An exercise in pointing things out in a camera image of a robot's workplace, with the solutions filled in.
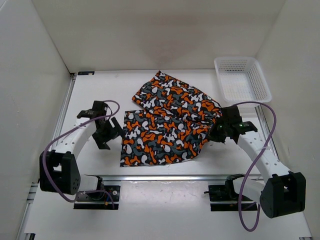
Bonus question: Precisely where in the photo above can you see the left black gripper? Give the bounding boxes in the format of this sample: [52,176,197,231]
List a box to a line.
[92,117,125,150]

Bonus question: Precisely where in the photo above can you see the orange camouflage shorts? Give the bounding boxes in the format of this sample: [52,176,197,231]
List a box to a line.
[120,71,223,167]

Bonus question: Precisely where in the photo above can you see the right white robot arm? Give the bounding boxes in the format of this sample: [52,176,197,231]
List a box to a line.
[209,105,306,219]

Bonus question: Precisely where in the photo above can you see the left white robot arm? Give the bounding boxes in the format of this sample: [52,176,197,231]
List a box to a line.
[39,100,124,202]

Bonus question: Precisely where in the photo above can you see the white plastic basket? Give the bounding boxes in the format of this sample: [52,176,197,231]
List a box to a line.
[214,56,272,105]

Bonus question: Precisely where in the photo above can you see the front aluminium rail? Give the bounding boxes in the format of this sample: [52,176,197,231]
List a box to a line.
[99,174,228,182]

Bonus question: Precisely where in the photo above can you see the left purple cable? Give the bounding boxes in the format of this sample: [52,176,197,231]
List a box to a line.
[42,99,121,210]

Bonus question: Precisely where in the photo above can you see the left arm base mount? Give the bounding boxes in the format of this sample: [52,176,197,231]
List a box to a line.
[73,177,121,210]

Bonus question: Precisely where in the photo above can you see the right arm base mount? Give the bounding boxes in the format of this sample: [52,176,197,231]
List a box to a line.
[203,185,258,212]

